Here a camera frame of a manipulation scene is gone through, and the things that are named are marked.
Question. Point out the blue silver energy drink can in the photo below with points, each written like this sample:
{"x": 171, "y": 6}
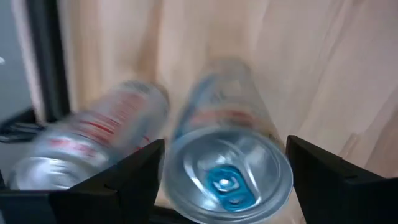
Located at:
{"x": 227, "y": 155}

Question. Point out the black table frame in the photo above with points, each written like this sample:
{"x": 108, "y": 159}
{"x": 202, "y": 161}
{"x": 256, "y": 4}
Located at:
{"x": 46, "y": 62}

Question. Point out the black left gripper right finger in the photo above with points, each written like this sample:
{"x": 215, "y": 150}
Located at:
{"x": 342, "y": 193}

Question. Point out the silver diet cola can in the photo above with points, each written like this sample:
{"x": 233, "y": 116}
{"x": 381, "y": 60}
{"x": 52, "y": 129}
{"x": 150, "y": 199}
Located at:
{"x": 93, "y": 130}

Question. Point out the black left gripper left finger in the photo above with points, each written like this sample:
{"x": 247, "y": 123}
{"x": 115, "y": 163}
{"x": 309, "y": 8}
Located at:
{"x": 93, "y": 202}

